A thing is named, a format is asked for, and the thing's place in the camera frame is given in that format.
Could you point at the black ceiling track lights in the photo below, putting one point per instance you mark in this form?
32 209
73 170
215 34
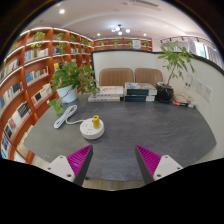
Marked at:
186 37

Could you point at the yellow charger block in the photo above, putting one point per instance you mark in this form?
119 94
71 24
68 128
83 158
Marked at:
96 121

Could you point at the tall plant in black pot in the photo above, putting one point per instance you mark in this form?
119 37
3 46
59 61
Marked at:
165 94

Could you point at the white window curtains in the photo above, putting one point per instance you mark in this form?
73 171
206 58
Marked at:
208 51

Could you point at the white wall socket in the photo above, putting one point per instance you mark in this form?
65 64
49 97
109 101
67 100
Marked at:
200 86
207 93

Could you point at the pothos plant in white pot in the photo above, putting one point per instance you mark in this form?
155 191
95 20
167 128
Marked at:
68 77

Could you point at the large white picture book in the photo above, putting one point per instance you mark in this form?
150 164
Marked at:
111 90

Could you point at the white framed sign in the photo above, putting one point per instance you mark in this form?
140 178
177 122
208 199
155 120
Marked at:
136 44

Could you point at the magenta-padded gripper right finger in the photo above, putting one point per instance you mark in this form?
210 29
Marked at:
165 166

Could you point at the round white power strip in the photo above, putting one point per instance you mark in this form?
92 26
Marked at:
87 132

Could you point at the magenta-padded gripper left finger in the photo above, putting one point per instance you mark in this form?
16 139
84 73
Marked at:
63 166

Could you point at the white standing card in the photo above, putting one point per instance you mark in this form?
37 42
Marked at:
189 81

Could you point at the thick dark cover book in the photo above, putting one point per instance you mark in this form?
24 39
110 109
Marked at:
140 88

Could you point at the thin white book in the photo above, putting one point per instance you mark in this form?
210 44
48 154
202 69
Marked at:
103 98

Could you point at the beige cover book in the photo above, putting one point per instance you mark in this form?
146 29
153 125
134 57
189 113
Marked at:
183 98

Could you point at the orange wooden bookshelf unit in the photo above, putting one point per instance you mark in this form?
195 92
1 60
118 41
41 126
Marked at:
33 83

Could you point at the ceiling air vent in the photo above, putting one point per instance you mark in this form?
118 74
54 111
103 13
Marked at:
143 3

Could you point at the white and purple banner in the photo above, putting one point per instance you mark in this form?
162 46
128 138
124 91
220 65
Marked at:
191 46

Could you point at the red spine book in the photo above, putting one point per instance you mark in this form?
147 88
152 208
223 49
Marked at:
181 104

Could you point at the multi-bulb ceiling lamp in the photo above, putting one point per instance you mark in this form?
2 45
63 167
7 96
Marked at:
119 29

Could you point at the tan upholstered chair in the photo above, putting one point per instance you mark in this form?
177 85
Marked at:
116 77
148 76

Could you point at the dark book with white pages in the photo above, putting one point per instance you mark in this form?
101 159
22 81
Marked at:
138 98

